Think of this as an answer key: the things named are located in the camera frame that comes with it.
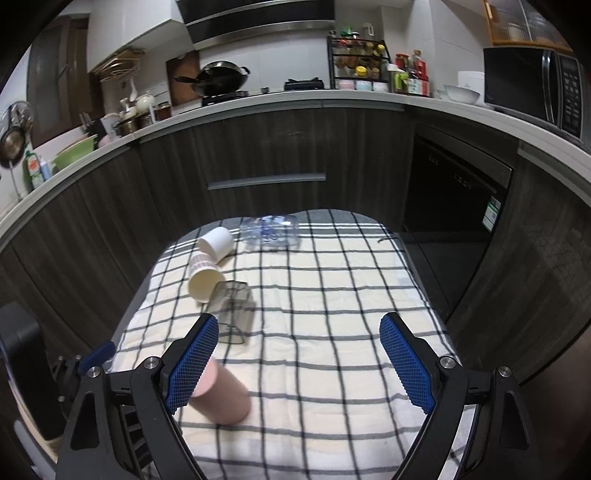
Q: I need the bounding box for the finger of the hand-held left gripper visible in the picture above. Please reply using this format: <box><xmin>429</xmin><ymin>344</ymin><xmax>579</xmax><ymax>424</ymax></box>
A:
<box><xmin>78</xmin><ymin>340</ymin><xmax>117</xmax><ymax>374</ymax></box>

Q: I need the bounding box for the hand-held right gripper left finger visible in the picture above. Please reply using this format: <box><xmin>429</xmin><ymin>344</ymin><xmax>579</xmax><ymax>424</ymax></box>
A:
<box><xmin>55</xmin><ymin>313</ymin><xmax>220</xmax><ymax>480</ymax></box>

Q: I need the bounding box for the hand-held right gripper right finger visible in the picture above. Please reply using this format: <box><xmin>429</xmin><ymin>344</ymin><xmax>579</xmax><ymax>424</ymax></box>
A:
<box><xmin>379</xmin><ymin>312</ymin><xmax>543</xmax><ymax>480</ymax></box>

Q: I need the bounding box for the pink cup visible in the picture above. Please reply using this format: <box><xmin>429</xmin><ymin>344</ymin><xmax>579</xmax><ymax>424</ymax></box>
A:
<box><xmin>188</xmin><ymin>359</ymin><xmax>253</xmax><ymax>426</ymax></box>

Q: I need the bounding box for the clear square glass cup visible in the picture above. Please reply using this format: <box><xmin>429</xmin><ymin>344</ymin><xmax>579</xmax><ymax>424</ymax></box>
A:
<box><xmin>207</xmin><ymin>280</ymin><xmax>256</xmax><ymax>347</ymax></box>

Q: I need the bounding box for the cream ribbed cup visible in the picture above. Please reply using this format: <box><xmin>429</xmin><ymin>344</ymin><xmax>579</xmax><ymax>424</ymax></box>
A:
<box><xmin>188</xmin><ymin>250</ymin><xmax>227</xmax><ymax>304</ymax></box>

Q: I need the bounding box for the white cup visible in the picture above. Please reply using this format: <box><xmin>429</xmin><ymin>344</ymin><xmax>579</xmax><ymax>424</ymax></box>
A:
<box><xmin>196</xmin><ymin>226</ymin><xmax>235</xmax><ymax>265</ymax></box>

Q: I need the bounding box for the checked table cloth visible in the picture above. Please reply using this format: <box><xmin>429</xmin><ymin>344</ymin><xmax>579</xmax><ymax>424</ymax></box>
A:
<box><xmin>108</xmin><ymin>209</ymin><xmax>476</xmax><ymax>480</ymax></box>

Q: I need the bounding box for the black dishwasher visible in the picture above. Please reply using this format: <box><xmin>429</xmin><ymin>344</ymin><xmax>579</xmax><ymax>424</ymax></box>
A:
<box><xmin>400</xmin><ymin>133</ymin><xmax>515</xmax><ymax>325</ymax></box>

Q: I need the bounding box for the green dish soap bottle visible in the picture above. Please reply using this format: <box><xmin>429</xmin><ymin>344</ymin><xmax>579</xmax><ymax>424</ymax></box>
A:
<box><xmin>23</xmin><ymin>150</ymin><xmax>45</xmax><ymax>190</ymax></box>

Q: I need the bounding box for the green basin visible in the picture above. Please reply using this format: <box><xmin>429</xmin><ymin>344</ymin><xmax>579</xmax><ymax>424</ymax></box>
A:
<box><xmin>52</xmin><ymin>133</ymin><xmax>99</xmax><ymax>171</ymax></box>

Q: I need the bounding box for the hanging frying pan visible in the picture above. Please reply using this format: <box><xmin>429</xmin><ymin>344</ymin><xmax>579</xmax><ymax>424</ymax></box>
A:
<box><xmin>0</xmin><ymin>100</ymin><xmax>34</xmax><ymax>163</ymax></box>

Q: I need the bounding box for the gas stove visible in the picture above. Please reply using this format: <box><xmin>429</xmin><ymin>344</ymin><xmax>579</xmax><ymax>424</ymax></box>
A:
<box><xmin>201</xmin><ymin>90</ymin><xmax>250</xmax><ymax>106</ymax></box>

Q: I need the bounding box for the white bowl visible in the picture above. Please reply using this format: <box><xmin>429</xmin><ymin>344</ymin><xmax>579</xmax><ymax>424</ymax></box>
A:
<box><xmin>442</xmin><ymin>83</ymin><xmax>481</xmax><ymax>106</ymax></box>

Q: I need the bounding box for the red label sauce bottle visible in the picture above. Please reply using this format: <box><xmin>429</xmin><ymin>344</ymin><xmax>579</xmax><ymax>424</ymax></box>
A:
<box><xmin>408</xmin><ymin>49</ymin><xmax>428</xmax><ymax>96</ymax></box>

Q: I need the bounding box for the black wok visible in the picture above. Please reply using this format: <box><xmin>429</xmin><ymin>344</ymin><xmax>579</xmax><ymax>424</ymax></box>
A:
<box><xmin>174</xmin><ymin>60</ymin><xmax>251</xmax><ymax>98</ymax></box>

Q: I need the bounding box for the white rice cooker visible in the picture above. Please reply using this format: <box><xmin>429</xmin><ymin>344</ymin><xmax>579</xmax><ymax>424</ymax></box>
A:
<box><xmin>457</xmin><ymin>70</ymin><xmax>487</xmax><ymax>93</ymax></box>

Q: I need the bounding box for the black tray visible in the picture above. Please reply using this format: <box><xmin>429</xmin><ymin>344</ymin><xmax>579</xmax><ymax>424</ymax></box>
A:
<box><xmin>283</xmin><ymin>77</ymin><xmax>325</xmax><ymax>92</ymax></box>

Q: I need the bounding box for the wooden cutting board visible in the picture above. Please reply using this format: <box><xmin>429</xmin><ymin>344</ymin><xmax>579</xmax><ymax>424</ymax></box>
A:
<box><xmin>165</xmin><ymin>51</ymin><xmax>202</xmax><ymax>107</ymax></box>

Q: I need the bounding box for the black microwave oven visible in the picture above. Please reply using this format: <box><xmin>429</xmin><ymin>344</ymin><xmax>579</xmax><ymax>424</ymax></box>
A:
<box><xmin>482</xmin><ymin>45</ymin><xmax>585</xmax><ymax>140</ymax></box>

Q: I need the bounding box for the black spice rack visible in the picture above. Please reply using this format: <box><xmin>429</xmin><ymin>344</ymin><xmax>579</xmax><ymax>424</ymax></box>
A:
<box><xmin>326</xmin><ymin>35</ymin><xmax>391</xmax><ymax>93</ymax></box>

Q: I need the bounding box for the black range hood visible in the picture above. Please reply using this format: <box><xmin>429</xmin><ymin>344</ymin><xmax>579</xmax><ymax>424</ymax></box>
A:
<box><xmin>175</xmin><ymin>0</ymin><xmax>337</xmax><ymax>45</ymax></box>

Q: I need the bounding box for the silver drawer handle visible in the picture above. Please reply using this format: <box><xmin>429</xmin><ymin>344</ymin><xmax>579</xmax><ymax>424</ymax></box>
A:
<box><xmin>206</xmin><ymin>172</ymin><xmax>328</xmax><ymax>191</ymax></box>

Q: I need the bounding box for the glass door wall cabinet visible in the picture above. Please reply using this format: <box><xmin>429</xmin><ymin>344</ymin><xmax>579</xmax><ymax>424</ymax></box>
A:
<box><xmin>482</xmin><ymin>0</ymin><xmax>574</xmax><ymax>52</ymax></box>

